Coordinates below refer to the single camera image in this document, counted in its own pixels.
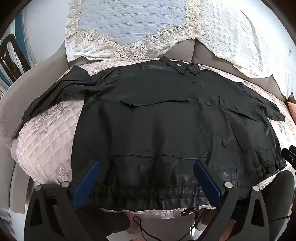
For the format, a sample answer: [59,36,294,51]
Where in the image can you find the dark wooden chair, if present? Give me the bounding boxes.
[0,34,31,82]

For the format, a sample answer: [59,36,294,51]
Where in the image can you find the person's left trouser leg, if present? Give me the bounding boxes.
[98,209,131,240]

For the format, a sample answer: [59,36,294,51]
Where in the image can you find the person's trouser leg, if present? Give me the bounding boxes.
[264,171,296,234]
[98,209,131,240]

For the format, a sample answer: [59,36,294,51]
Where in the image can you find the white quilted lace cover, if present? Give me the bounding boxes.
[194,0,295,98]

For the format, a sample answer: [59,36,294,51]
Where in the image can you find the black leather jacket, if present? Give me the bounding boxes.
[13,57,287,212]

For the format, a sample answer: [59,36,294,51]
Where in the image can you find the black cable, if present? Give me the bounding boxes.
[133,207,204,240]

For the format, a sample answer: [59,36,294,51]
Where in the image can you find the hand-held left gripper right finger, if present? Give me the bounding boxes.
[193,160,271,241]

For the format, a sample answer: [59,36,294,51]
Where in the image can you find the blue quilted lace-trimmed cover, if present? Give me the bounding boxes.
[65,0,204,62]

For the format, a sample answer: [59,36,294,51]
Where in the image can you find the person's right trouser leg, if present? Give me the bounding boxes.
[264,171,296,234]

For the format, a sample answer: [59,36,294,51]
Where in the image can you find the grey fabric sofa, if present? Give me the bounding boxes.
[0,37,296,215]

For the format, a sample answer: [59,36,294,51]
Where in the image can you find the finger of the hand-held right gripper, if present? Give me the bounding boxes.
[281,148,296,165]

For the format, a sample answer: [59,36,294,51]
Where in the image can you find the pink quilted sofa mat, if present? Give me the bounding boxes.
[16,59,296,216]

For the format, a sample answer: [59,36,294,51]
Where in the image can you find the blue trimmed white board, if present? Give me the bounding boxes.
[11,14,37,67]

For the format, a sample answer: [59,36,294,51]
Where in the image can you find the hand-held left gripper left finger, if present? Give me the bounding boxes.
[24,160,100,241]

